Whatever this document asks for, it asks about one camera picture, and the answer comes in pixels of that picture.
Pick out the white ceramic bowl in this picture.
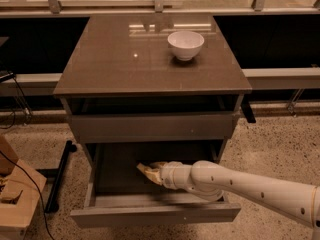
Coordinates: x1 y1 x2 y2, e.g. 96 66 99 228
167 31 204 61

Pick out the cardboard box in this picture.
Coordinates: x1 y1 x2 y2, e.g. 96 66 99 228
0 135 47 240

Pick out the black metal stand foot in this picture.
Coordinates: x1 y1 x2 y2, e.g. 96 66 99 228
38 140 77 214

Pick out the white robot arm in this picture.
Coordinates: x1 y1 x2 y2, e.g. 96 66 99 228
137 161 320 240

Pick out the grey drawer cabinet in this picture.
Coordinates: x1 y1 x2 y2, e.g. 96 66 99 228
53 14 253 229

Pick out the closed grey top drawer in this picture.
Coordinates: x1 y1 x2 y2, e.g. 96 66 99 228
69 113 239 143

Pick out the black stand foot behind cabinet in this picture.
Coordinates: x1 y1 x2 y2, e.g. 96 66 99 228
241 96 256 123

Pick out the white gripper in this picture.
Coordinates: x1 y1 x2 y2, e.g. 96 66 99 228
137 161 195 190

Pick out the open grey middle drawer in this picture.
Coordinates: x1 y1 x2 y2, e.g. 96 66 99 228
71 141 241 228

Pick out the black cable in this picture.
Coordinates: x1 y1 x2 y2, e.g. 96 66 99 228
0 149 56 240

